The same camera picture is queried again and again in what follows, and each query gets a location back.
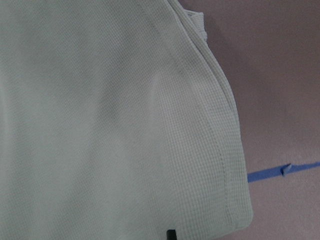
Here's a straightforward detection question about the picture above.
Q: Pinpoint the olive green long-sleeve shirt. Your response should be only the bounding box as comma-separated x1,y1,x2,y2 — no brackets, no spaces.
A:
0,0,253,240

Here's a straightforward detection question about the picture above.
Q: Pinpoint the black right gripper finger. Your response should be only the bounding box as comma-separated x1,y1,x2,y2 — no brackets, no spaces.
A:
166,229,177,240

